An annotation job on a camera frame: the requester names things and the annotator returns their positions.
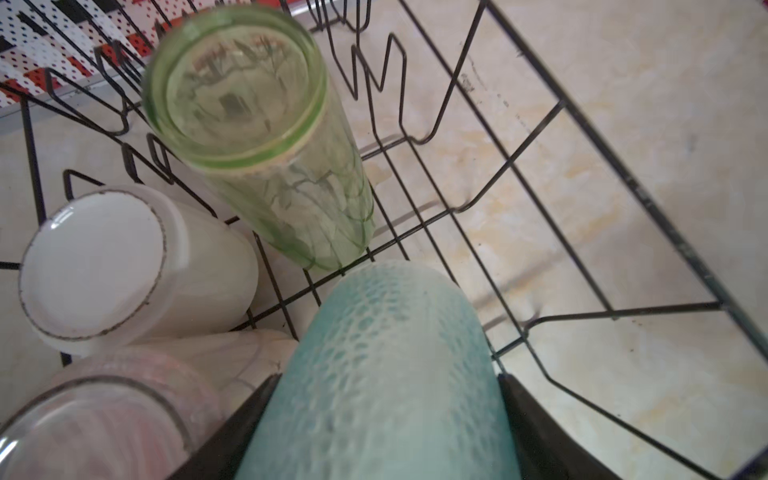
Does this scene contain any teal textured glass cup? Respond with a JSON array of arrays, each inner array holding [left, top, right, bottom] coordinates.
[[237, 260, 521, 479]]

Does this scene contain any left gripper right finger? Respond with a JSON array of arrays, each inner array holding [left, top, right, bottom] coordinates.
[[498, 373, 619, 480]]

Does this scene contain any green patterned glass cup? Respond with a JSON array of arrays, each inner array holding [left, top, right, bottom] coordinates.
[[142, 4, 375, 271]]

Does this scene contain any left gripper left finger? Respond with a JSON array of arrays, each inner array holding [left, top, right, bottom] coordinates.
[[170, 374, 282, 480]]

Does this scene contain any white mug red inside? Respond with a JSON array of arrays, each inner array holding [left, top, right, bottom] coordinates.
[[18, 184, 259, 356]]

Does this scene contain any pink mug purple inside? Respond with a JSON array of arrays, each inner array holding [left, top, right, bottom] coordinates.
[[1, 329, 298, 479]]

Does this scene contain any black wire dish rack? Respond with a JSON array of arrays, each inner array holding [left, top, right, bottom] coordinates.
[[0, 0, 768, 480]]

